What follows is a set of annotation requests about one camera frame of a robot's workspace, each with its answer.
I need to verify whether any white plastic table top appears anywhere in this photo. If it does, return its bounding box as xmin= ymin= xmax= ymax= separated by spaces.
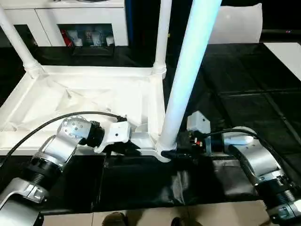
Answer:
xmin=0 ymin=65 xmax=179 ymax=163

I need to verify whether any dark left robot foot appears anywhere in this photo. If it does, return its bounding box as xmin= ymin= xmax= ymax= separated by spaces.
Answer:
xmin=102 ymin=211 xmax=126 ymax=226

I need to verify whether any white panel with screw holes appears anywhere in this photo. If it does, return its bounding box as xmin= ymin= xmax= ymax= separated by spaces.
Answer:
xmin=208 ymin=2 xmax=263 ymax=45

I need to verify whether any flat white board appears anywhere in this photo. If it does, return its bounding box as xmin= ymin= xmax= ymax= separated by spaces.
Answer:
xmin=262 ymin=41 xmax=301 ymax=82

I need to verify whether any white glass-door cabinet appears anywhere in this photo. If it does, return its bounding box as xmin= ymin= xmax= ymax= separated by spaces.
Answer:
xmin=0 ymin=0 xmax=129 ymax=48

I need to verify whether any black bar with red light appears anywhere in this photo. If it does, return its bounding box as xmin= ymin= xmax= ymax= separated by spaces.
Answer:
xmin=261 ymin=29 xmax=301 ymax=35

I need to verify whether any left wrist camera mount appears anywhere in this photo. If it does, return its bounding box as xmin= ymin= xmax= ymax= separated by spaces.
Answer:
xmin=93 ymin=121 xmax=133 ymax=154

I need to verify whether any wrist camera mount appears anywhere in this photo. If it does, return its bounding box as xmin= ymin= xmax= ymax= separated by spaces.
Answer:
xmin=186 ymin=111 xmax=213 ymax=157
xmin=93 ymin=121 xmax=133 ymax=154

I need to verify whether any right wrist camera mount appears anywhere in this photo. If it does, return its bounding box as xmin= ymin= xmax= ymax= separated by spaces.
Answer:
xmin=186 ymin=111 xmax=213 ymax=157

